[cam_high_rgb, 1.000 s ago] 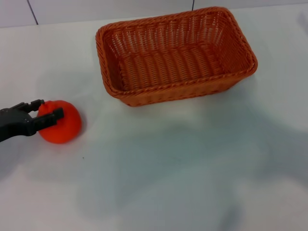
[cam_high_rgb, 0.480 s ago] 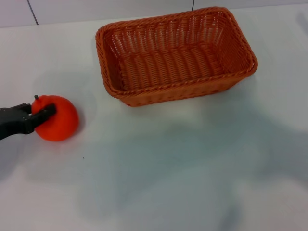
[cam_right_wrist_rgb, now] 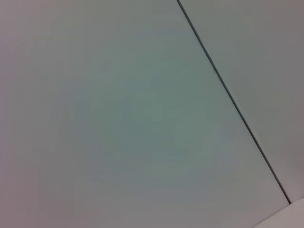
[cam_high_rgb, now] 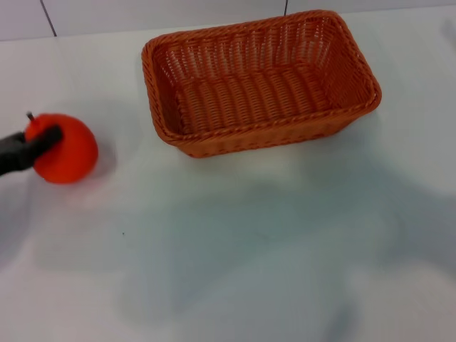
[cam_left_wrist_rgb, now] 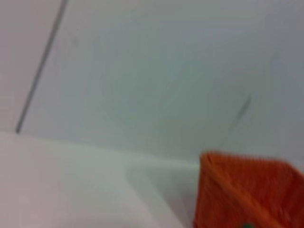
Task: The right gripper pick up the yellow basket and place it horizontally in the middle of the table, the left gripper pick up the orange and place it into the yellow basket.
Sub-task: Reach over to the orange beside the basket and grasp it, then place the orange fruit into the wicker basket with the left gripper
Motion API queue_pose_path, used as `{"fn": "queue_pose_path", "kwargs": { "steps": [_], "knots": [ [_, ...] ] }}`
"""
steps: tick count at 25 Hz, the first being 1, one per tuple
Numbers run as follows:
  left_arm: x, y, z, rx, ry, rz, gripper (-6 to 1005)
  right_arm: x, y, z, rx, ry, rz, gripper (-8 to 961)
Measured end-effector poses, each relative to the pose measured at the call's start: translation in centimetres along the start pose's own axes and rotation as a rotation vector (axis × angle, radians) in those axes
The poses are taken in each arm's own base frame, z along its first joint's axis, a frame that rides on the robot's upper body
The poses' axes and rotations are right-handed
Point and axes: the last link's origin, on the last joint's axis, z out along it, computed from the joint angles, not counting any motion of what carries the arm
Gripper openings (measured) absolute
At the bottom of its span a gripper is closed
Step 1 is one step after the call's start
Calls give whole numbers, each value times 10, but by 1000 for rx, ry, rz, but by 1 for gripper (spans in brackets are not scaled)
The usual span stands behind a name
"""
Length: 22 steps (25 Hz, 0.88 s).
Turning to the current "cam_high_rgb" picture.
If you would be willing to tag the orange toy fruit with stem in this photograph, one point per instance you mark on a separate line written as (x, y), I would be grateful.
(71, 156)

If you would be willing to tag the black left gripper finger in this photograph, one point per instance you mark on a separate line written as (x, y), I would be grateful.
(48, 139)

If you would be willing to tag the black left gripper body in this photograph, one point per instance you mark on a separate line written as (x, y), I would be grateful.
(14, 153)

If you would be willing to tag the orange woven plastic basket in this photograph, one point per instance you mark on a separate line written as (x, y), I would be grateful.
(256, 96)

